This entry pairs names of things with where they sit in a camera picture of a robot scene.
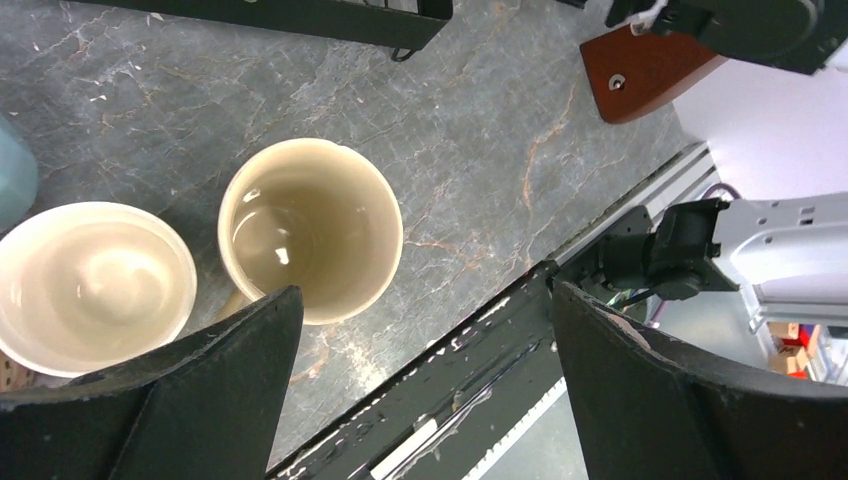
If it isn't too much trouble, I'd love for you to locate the yellow mug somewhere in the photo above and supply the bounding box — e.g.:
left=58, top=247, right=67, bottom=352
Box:
left=1, top=201, right=198, bottom=378

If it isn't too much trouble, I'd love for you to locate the brown wooden stand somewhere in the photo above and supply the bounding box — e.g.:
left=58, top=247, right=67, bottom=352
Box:
left=579, top=26, right=726, bottom=125

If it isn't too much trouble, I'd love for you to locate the pink speckled mug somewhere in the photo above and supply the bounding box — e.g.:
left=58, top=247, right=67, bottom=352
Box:
left=0, top=352, right=35, bottom=392

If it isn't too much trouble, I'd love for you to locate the white patterned mug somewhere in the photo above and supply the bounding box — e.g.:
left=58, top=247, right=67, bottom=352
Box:
left=216, top=138, right=404, bottom=325

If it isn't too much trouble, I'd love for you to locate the light blue faceted mug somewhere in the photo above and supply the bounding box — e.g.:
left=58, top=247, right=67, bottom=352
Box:
left=1, top=116, right=39, bottom=231

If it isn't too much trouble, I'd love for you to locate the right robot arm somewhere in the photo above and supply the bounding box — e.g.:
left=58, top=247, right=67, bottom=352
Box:
left=563, top=1, right=847, bottom=330

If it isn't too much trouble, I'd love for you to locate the black wire dish rack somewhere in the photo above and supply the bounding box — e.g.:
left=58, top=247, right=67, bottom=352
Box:
left=100, top=0, right=454, bottom=62

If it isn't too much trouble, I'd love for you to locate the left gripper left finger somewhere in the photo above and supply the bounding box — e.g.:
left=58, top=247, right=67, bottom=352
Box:
left=1, top=286, right=304, bottom=479

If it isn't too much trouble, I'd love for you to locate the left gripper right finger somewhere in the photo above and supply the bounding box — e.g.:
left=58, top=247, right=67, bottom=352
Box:
left=552, top=281, right=847, bottom=479

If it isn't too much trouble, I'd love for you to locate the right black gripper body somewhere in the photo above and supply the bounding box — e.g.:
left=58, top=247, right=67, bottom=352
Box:
left=606, top=0, right=847, bottom=75

